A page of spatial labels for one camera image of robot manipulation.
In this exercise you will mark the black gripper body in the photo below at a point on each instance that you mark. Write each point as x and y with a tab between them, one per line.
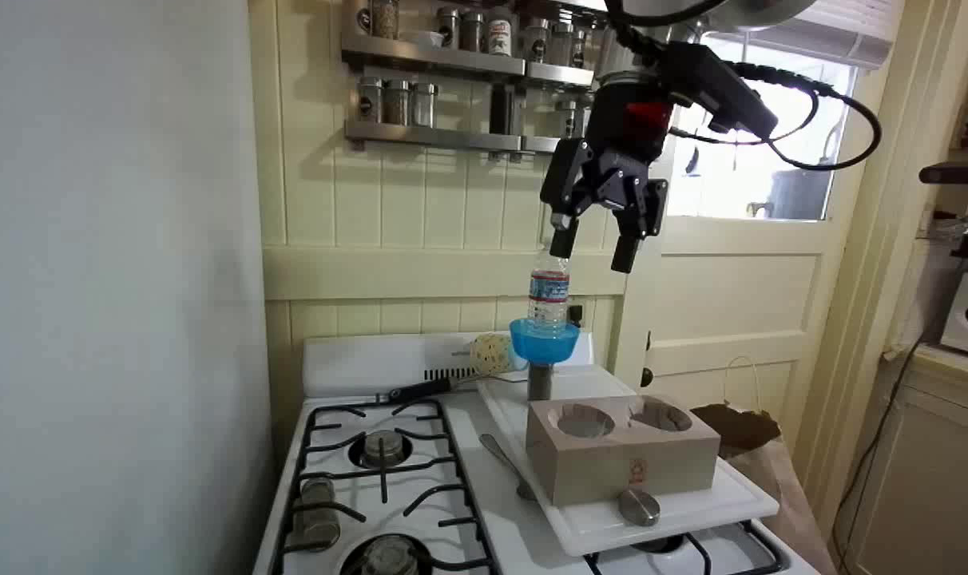
628	131

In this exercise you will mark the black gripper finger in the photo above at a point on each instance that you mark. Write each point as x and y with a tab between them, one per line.
631	227
563	212

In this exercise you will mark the blue plastic bowl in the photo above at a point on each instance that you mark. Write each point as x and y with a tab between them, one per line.
544	343

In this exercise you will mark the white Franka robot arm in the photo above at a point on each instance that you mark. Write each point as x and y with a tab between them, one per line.
758	6

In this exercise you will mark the clear plastic water bottle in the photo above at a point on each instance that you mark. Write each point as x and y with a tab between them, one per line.
550	290

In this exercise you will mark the glass spice jar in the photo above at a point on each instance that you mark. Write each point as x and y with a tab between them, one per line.
370	100
567	117
422	104
375	16
472	30
560	36
584	47
396	100
449	27
533	36

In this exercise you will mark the tall dark spice jar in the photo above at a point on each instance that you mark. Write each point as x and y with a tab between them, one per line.
502	106

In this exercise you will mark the cream panel door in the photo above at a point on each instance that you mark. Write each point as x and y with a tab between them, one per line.
738	309

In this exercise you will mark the steel spice rack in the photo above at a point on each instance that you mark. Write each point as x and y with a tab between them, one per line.
430	134

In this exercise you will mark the white label spice jar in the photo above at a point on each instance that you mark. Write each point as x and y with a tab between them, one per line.
501	34

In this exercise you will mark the grey pepper grinder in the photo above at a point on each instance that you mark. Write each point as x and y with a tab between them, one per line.
537	385

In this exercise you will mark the metal cup in block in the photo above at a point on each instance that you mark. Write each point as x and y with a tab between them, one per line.
662	416
587	421

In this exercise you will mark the white window blind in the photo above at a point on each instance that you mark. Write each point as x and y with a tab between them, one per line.
834	27

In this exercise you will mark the wooden block with holes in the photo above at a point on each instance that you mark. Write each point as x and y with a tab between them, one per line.
621	464

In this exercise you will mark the white gas stove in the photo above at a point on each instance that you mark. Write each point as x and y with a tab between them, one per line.
375	361

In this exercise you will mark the metal spoon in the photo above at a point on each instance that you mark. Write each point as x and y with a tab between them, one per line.
502	457

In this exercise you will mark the small metal scoop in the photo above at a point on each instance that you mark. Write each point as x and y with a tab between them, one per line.
640	507

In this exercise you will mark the brown paper bag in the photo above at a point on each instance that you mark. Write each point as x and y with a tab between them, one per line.
773	481

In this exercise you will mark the white cutting board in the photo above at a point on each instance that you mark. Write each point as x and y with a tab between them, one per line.
611	520

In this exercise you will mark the black burner grate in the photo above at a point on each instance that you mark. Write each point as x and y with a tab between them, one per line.
709	552
381	482

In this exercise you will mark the black countertop appliance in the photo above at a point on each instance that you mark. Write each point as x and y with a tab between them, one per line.
967	187

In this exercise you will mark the cream cabinet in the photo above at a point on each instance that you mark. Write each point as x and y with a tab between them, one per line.
931	468

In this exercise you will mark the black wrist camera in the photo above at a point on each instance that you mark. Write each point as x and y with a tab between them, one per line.
718	90

